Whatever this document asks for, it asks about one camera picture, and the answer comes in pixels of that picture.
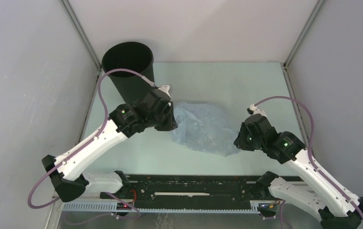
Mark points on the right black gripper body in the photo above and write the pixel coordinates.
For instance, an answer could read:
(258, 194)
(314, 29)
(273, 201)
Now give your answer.
(246, 142)

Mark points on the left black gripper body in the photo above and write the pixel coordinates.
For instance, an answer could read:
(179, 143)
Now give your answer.
(163, 121)

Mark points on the light blue plastic trash bag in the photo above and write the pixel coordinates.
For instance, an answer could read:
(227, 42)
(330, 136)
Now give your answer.
(205, 128)

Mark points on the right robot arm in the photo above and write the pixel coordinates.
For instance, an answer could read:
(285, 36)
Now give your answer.
(334, 206)

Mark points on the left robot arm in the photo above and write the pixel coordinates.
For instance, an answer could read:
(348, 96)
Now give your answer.
(67, 171)

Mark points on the small circuit board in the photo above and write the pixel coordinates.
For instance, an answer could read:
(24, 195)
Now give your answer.
(121, 206)

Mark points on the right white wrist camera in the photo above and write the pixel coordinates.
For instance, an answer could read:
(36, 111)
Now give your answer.
(253, 110)

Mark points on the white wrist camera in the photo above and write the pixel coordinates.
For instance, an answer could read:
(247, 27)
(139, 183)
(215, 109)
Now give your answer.
(253, 110)
(166, 89)

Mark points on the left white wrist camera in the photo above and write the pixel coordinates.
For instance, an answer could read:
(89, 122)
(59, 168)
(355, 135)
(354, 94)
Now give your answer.
(166, 89)

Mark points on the right aluminium corner post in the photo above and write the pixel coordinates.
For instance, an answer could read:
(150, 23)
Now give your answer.
(305, 30)

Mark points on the aluminium corner post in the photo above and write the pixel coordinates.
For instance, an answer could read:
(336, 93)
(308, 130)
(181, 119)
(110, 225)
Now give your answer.
(305, 30)
(68, 8)

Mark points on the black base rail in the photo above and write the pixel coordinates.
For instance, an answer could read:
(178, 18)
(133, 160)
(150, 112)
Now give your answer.
(207, 192)

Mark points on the grey toothed cable duct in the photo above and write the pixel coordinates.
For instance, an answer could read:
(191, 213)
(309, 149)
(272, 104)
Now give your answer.
(110, 207)

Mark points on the left aluminium corner post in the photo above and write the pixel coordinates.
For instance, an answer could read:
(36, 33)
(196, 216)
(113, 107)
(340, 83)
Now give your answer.
(68, 8)

